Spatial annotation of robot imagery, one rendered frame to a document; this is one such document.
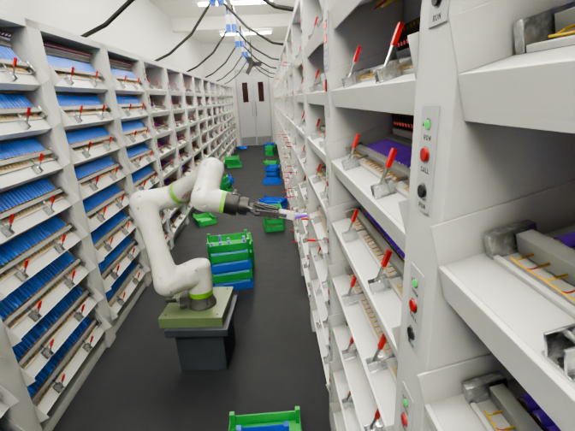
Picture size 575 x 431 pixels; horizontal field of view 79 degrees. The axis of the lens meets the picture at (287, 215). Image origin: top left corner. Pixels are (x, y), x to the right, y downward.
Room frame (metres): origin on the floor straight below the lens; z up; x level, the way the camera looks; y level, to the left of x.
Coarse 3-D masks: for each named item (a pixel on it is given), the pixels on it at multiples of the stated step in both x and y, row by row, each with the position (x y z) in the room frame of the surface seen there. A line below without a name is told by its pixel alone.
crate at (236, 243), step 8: (208, 240) 2.43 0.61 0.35; (216, 240) 2.46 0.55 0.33; (224, 240) 2.47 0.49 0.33; (232, 240) 2.47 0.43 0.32; (240, 240) 2.46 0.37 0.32; (248, 240) 2.30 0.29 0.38; (208, 248) 2.25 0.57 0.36; (216, 248) 2.26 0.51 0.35; (224, 248) 2.27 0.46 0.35; (232, 248) 2.28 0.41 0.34; (240, 248) 2.29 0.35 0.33; (248, 248) 2.30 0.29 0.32
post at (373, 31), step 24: (360, 24) 1.05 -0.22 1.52; (384, 24) 1.05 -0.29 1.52; (336, 48) 1.05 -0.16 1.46; (384, 48) 1.05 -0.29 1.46; (336, 120) 1.05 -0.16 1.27; (360, 120) 1.05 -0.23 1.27; (384, 120) 1.05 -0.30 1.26; (336, 192) 1.05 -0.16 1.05; (336, 240) 1.05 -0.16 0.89; (336, 312) 1.05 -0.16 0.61
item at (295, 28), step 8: (296, 24) 2.45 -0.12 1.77; (296, 32) 2.45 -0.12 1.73; (296, 40) 2.45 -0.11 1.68; (296, 48) 2.45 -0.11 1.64; (296, 72) 2.45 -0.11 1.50; (296, 80) 2.45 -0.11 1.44; (296, 104) 2.45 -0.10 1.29; (296, 112) 2.45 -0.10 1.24; (296, 128) 2.45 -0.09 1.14; (296, 136) 2.45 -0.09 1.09; (296, 144) 2.45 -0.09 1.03; (304, 144) 2.45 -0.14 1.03
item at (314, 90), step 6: (318, 72) 1.58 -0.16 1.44; (318, 78) 1.75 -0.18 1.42; (306, 84) 1.75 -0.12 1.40; (312, 84) 1.75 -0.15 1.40; (318, 84) 1.73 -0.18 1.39; (306, 90) 1.75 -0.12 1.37; (312, 90) 1.58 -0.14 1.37; (318, 90) 1.33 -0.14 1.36; (306, 96) 1.71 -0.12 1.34; (312, 96) 1.49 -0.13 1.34; (318, 96) 1.31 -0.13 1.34; (312, 102) 1.55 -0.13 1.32; (318, 102) 1.36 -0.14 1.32
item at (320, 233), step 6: (312, 204) 1.75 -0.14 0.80; (318, 204) 1.75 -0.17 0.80; (312, 210) 1.75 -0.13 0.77; (312, 216) 1.68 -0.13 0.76; (312, 222) 1.60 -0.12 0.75; (318, 228) 1.51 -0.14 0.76; (318, 234) 1.44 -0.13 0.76; (324, 234) 1.42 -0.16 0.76; (324, 246) 1.30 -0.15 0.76; (324, 252) 1.25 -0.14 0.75
